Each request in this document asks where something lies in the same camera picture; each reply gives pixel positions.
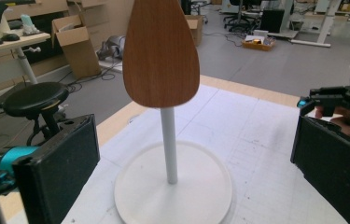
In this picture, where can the small cardboard box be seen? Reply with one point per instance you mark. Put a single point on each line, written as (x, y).
(194, 28)

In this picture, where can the black office chair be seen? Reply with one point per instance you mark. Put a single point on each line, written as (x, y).
(241, 15)

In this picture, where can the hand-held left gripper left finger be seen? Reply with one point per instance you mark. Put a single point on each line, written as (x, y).
(60, 168)

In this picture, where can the black round stool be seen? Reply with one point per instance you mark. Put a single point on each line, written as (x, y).
(34, 99)

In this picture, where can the large cardboard box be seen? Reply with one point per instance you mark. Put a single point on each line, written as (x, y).
(76, 46)

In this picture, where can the white grid mat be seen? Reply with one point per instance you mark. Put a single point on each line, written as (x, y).
(256, 161)

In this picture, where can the white hook stand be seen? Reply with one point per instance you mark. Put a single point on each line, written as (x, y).
(175, 193)

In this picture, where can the white-legged wooden desk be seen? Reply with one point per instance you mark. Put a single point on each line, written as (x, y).
(4, 45)

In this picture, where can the yellow tray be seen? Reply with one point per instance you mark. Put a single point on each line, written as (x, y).
(258, 45)

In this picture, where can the white floor board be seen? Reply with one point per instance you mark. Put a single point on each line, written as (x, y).
(110, 66)

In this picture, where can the gray bag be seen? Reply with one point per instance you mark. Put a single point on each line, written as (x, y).
(112, 46)

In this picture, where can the black box on floor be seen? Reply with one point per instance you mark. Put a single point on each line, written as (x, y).
(272, 20)

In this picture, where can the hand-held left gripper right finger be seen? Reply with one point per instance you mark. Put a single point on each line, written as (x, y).
(334, 168)

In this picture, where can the white desk frame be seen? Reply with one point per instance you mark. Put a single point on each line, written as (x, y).
(322, 28)

